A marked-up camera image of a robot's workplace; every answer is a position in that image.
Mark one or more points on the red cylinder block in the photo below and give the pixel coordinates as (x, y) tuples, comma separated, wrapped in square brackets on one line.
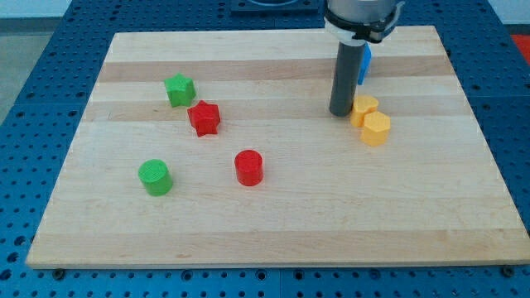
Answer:
[(249, 167)]

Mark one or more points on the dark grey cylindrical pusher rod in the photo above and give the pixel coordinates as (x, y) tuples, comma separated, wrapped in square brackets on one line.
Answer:
[(347, 68)]

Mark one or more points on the green cylinder block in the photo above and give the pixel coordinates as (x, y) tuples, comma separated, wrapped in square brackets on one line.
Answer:
[(155, 177)]

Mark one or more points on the yellow hexagon block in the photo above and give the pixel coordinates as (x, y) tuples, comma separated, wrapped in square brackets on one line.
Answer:
[(376, 129)]

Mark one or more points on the wooden board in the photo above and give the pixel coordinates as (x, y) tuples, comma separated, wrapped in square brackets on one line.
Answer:
[(431, 195)]

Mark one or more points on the red star block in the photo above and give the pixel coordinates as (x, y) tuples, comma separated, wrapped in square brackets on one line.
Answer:
[(204, 118)]

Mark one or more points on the yellow heart block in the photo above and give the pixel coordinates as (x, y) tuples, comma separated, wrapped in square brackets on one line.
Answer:
[(362, 105)]

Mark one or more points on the blue block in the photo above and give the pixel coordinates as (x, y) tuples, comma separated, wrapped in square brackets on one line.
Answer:
[(364, 68)]

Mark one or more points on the green star block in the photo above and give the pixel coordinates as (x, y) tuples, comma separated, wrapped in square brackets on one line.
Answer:
[(180, 90)]

